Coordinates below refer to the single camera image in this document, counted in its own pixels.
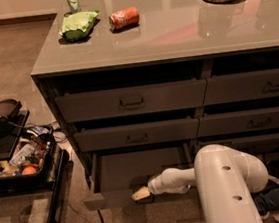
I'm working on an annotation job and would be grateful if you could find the grey drawer cabinet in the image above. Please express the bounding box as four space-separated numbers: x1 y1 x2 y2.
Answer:
32 0 279 184

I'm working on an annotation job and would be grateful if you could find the black bin of items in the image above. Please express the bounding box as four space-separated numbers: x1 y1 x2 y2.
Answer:
0 125 57 194

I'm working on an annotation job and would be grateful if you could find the black tray with brown pouch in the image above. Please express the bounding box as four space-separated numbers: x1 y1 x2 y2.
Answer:
0 99 30 161

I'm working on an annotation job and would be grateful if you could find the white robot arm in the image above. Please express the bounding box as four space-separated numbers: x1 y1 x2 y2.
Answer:
132 144 269 223

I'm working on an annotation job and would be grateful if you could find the green bottle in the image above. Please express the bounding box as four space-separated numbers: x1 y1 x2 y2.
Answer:
66 0 80 13

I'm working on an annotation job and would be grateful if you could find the orange soda can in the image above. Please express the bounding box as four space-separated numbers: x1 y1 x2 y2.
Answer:
109 6 140 31

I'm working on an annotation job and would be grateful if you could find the orange fruit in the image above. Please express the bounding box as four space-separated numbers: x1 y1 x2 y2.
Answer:
22 166 37 175

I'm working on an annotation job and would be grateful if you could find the black bar on floor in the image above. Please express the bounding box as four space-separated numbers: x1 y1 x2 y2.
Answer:
46 149 69 223

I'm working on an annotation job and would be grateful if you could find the green chip bag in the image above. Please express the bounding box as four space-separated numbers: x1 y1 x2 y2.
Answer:
59 11 99 42

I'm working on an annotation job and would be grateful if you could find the drawer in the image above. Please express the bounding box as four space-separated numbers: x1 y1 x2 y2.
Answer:
83 143 193 211
194 132 279 155
74 118 199 152
55 80 206 123
204 68 279 106
197 107 279 137

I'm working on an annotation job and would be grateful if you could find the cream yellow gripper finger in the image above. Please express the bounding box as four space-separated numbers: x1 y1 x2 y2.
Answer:
131 185 151 201

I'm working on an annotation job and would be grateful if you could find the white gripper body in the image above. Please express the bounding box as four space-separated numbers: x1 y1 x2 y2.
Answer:
148 169 174 195

